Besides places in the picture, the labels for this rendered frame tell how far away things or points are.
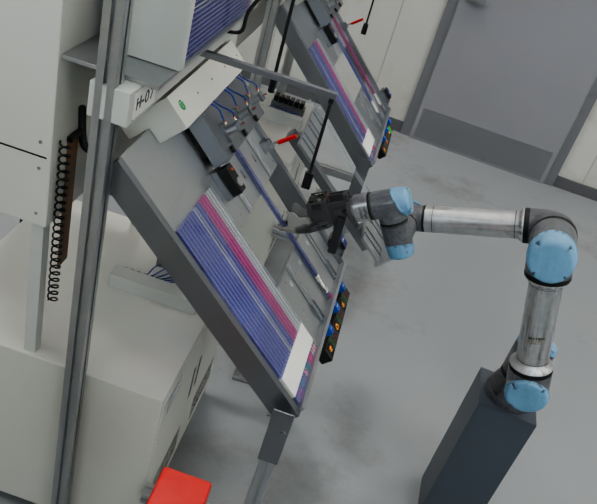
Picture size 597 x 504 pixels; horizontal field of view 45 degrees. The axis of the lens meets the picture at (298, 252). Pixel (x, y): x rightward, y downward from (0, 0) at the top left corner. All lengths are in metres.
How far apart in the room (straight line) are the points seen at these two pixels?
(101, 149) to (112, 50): 0.20
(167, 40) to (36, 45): 0.24
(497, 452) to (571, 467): 0.80
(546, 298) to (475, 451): 0.65
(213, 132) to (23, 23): 0.51
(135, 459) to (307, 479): 0.77
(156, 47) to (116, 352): 0.80
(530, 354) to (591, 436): 1.34
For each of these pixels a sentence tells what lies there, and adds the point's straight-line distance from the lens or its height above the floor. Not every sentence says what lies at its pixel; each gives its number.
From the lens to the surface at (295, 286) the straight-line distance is 1.93.
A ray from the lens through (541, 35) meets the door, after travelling 5.08.
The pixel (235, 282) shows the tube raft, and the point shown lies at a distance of 1.65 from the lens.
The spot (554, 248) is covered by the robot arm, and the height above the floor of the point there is 1.16.
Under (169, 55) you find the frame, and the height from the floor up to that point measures 1.42.
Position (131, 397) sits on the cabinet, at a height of 0.60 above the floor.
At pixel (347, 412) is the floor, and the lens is 2.82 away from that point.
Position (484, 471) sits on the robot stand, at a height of 0.31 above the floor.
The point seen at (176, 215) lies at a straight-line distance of 1.58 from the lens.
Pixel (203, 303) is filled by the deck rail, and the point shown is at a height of 0.95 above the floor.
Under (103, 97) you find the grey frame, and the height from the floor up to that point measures 1.36.
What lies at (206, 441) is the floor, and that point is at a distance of 2.57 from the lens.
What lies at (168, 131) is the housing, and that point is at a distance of 1.63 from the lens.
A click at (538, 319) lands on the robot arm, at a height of 0.95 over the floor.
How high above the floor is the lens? 1.92
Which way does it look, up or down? 33 degrees down
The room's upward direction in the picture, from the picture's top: 17 degrees clockwise
